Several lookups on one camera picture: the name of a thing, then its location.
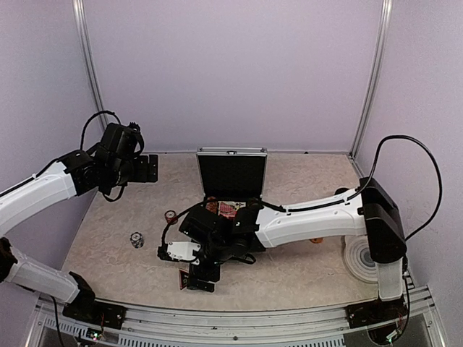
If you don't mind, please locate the black triangular button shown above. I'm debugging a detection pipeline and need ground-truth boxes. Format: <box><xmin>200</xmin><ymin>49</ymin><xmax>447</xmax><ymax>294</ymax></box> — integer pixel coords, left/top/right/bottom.
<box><xmin>179</xmin><ymin>269</ymin><xmax>191</xmax><ymax>290</ymax></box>

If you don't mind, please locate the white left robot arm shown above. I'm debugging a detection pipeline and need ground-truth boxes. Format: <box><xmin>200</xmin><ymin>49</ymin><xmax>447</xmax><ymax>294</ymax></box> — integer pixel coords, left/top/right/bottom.
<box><xmin>1</xmin><ymin>122</ymin><xmax>157</xmax><ymax>322</ymax></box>

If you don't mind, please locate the red playing card deck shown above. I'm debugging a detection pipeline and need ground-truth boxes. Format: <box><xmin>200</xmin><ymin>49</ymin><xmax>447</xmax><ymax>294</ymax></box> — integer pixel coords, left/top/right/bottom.
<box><xmin>218</xmin><ymin>201</ymin><xmax>246</xmax><ymax>218</ymax></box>

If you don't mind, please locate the black white chip stack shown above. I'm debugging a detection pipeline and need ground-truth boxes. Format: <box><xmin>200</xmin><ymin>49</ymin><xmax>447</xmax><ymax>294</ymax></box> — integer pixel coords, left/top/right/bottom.
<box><xmin>129</xmin><ymin>232</ymin><xmax>144</xmax><ymax>249</ymax></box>

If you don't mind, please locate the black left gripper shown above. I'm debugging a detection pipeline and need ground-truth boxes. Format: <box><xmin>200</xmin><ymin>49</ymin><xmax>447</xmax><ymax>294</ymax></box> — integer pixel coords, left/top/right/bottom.
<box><xmin>106</xmin><ymin>153</ymin><xmax>158</xmax><ymax>187</ymax></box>

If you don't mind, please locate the red poker chip stack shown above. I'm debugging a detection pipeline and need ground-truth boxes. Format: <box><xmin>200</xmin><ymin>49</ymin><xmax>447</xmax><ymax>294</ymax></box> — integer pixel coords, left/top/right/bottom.
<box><xmin>164</xmin><ymin>210</ymin><xmax>178</xmax><ymax>225</ymax></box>

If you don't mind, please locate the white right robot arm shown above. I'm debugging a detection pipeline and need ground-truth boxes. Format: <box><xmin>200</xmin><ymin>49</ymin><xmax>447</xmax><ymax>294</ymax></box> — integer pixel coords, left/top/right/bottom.
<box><xmin>157</xmin><ymin>177</ymin><xmax>407</xmax><ymax>321</ymax></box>

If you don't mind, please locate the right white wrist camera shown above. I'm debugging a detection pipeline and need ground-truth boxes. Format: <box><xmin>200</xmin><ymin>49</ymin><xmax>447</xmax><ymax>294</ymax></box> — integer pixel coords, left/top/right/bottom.
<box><xmin>167</xmin><ymin>241</ymin><xmax>201</xmax><ymax>262</ymax></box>

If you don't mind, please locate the aluminium poker chip case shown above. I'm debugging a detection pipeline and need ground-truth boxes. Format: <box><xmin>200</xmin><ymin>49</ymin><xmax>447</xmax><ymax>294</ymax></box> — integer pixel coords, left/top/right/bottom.
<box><xmin>197</xmin><ymin>147</ymin><xmax>268</xmax><ymax>204</ymax></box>

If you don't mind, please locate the grey striped plate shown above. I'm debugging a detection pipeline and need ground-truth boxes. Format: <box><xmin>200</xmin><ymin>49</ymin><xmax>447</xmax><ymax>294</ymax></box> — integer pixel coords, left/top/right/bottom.
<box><xmin>342</xmin><ymin>236</ymin><xmax>378</xmax><ymax>284</ymax></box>

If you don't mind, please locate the red chip row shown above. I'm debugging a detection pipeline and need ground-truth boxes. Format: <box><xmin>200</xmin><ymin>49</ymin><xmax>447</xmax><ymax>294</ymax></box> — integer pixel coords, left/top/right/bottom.
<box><xmin>205</xmin><ymin>202</ymin><xmax>218</xmax><ymax>214</ymax></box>

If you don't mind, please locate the dark green mug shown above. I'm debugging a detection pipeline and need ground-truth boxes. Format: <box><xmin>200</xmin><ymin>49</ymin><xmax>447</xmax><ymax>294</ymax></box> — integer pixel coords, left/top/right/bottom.
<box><xmin>334</xmin><ymin>187</ymin><xmax>356</xmax><ymax>200</ymax></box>

